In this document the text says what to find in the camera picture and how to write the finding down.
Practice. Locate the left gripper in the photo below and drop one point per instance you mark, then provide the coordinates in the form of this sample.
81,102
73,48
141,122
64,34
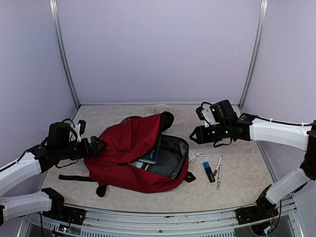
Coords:
93,149

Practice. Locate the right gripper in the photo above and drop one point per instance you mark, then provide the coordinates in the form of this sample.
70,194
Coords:
204,138

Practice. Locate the red backpack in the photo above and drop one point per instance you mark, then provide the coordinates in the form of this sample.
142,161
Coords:
130,141

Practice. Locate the thin grey booklet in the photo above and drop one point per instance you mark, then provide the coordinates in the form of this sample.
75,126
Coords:
141,165

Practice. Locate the blue Wuthering Heights book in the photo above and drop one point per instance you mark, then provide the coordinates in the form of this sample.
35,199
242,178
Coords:
151,157

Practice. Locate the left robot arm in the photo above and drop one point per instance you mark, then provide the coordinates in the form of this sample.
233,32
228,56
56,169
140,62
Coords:
63,142

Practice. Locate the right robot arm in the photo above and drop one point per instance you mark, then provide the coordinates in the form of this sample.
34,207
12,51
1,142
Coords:
275,138

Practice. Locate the red floral saucer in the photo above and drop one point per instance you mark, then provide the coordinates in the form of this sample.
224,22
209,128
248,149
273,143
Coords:
126,119

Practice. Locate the white marker black cap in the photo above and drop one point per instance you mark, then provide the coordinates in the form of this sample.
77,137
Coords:
219,162

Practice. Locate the blue black highlighter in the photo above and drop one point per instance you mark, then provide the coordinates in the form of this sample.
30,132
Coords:
208,172

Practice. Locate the white floral mug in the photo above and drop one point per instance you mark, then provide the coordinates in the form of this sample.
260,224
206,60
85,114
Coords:
158,109

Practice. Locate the slim white pen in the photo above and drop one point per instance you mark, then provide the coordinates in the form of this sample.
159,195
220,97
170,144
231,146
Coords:
219,174

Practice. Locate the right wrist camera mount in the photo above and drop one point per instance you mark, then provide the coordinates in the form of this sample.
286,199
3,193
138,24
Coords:
204,113

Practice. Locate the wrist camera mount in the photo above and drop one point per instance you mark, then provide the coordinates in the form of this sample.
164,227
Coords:
79,130
204,113

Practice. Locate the white charger with cable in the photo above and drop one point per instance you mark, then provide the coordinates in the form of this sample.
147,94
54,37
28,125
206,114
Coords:
193,155

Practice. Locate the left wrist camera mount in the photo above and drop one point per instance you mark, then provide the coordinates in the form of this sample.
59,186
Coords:
79,130

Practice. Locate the front aluminium rail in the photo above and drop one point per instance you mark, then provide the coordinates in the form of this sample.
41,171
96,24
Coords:
215,223

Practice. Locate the right aluminium frame post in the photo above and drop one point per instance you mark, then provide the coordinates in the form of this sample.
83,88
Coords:
255,52

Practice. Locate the aluminium frame post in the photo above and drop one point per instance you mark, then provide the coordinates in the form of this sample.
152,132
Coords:
62,51
255,52

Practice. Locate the left aluminium frame post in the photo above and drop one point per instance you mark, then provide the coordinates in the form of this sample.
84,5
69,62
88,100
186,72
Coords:
62,51

